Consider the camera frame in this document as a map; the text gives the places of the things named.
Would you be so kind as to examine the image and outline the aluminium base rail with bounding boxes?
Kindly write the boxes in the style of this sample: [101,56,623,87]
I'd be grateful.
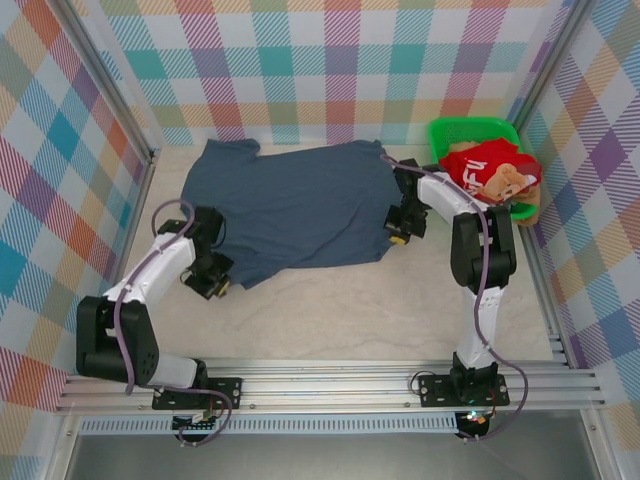
[54,349,609,415]

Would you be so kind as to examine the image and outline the green plastic basket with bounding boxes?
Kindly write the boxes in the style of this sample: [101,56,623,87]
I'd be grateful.
[427,116,536,224]

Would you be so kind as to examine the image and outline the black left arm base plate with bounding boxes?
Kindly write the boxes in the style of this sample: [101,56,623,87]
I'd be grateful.
[152,377,244,411]

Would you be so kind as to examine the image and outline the small controller board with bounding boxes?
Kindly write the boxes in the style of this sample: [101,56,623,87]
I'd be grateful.
[457,409,494,439]
[172,412,222,434]

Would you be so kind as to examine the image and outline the white slotted cable duct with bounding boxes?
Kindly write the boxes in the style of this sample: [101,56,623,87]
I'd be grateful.
[79,418,459,435]

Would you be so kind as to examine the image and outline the red printed t-shirt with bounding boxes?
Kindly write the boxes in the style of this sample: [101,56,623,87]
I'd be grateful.
[439,139,544,206]

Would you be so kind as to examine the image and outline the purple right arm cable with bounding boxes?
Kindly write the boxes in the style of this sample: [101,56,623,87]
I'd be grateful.
[380,153,530,444]

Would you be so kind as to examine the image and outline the aluminium corner post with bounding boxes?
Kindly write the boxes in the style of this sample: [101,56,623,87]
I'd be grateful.
[49,0,161,166]
[509,0,596,132]

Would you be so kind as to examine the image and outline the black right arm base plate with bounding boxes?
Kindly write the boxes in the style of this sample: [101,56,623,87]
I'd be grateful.
[418,374,511,407]

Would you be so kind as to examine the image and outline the blue t-shirt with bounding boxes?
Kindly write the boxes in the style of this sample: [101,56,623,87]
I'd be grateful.
[179,138,404,290]

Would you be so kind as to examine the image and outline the brown garment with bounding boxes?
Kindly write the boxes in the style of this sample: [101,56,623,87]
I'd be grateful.
[509,187,544,227]

